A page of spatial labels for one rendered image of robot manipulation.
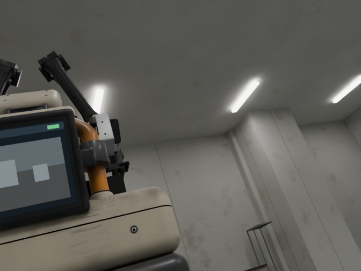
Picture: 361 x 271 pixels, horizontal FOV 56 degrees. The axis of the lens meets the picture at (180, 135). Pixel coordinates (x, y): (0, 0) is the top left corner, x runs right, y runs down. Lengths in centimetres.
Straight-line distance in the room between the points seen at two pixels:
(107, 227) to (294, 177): 857
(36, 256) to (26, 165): 14
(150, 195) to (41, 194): 18
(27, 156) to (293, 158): 891
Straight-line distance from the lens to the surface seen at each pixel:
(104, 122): 115
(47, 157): 59
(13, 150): 60
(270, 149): 908
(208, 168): 941
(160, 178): 883
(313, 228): 885
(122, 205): 61
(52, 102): 118
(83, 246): 59
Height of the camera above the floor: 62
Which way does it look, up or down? 24 degrees up
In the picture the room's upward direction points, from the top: 18 degrees counter-clockwise
